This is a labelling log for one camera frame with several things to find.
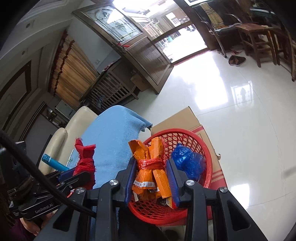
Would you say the orange foil wrapper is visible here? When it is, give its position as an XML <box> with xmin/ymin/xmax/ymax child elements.
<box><xmin>128</xmin><ymin>137</ymin><xmax>171</xmax><ymax>201</ymax></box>

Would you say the blue plastic bag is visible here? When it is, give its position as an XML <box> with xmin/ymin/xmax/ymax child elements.
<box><xmin>171</xmin><ymin>143</ymin><xmax>206</xmax><ymax>181</ymax></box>

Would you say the red plastic trash basket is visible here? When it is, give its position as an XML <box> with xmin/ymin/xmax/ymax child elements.
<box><xmin>128</xmin><ymin>128</ymin><xmax>212</xmax><ymax>226</ymax></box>

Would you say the person's left hand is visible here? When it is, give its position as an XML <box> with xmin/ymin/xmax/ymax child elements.
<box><xmin>20</xmin><ymin>212</ymin><xmax>55</xmax><ymax>236</ymax></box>

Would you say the teal thermos bottle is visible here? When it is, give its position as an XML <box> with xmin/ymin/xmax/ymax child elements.
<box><xmin>41</xmin><ymin>154</ymin><xmax>69</xmax><ymax>172</ymax></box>

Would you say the cream leather sofa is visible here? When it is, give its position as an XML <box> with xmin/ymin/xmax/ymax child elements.
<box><xmin>44</xmin><ymin>106</ymin><xmax>97</xmax><ymax>165</ymax></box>

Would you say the blue tablecloth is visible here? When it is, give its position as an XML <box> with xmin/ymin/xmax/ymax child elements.
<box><xmin>66</xmin><ymin>104</ymin><xmax>154</xmax><ymax>241</ymax></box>

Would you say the cardboard box on floor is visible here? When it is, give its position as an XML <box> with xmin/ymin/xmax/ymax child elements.
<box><xmin>144</xmin><ymin>106</ymin><xmax>227</xmax><ymax>226</ymax></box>

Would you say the white refrigerator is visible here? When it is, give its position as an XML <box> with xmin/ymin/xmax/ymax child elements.
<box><xmin>55</xmin><ymin>100</ymin><xmax>76</xmax><ymax>120</ymax></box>

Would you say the wooden baby crib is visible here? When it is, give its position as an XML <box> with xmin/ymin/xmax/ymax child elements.
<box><xmin>80</xmin><ymin>59</ymin><xmax>139</xmax><ymax>114</ymax></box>

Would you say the small cardboard box by door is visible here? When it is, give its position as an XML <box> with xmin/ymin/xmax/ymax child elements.
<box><xmin>130</xmin><ymin>73</ymin><xmax>150</xmax><ymax>92</ymax></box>

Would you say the beige red curtain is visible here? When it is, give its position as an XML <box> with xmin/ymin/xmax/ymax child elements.
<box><xmin>48</xmin><ymin>31</ymin><xmax>99</xmax><ymax>110</ymax></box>

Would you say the brown glass door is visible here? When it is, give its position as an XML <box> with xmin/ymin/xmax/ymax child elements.
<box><xmin>72</xmin><ymin>3</ymin><xmax>173</xmax><ymax>94</ymax></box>

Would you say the brown slippers pair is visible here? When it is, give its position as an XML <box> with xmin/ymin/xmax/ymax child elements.
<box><xmin>228</xmin><ymin>55</ymin><xmax>246</xmax><ymax>66</ymax></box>

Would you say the dark wooden stool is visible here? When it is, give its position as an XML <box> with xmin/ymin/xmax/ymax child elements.
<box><xmin>235</xmin><ymin>23</ymin><xmax>278</xmax><ymax>68</ymax></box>

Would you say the rattan chair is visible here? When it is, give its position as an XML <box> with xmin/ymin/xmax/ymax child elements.
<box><xmin>281</xmin><ymin>24</ymin><xmax>295</xmax><ymax>82</ymax></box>

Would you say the metal frame armchair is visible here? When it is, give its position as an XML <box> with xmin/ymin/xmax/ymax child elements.
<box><xmin>193</xmin><ymin>1</ymin><xmax>243</xmax><ymax>58</ymax></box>

